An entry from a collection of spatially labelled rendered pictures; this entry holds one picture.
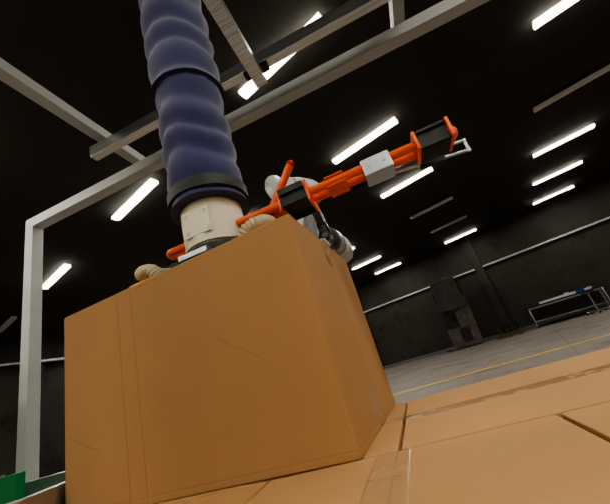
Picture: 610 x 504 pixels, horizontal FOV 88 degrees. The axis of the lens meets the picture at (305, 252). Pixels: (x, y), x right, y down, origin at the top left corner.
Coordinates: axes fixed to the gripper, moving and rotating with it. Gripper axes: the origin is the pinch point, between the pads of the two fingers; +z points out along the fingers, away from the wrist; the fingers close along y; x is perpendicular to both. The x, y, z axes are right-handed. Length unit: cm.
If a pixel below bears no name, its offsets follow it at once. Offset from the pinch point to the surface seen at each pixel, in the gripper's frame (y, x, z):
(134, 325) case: 22, 36, 33
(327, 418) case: 47, 1, 36
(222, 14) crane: -187, 24, -49
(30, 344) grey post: -61, 341, -144
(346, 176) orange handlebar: 0.2, -13.8, 16.8
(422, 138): -0.9, -32.8, 17.1
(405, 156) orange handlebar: -0.6, -28.6, 13.1
